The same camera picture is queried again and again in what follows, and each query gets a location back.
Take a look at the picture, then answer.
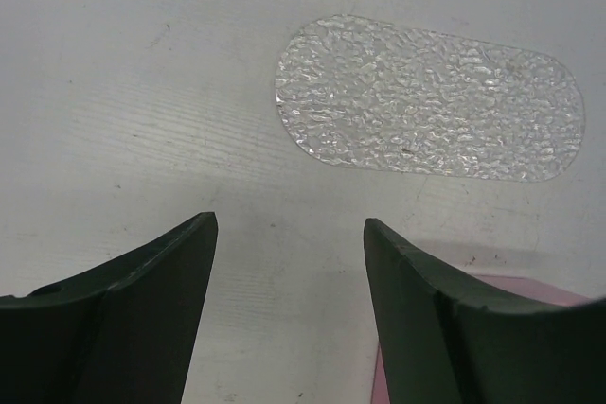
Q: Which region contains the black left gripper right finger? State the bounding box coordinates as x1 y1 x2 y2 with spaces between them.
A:
364 219 605 403

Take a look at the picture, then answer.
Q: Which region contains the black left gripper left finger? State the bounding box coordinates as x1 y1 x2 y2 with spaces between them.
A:
1 212 218 403

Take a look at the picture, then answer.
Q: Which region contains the clear textured glass tray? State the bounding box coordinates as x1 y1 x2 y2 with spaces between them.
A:
275 15 585 183

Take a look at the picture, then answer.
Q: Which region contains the pink plastic drawer box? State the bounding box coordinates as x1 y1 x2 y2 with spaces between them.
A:
370 274 588 404

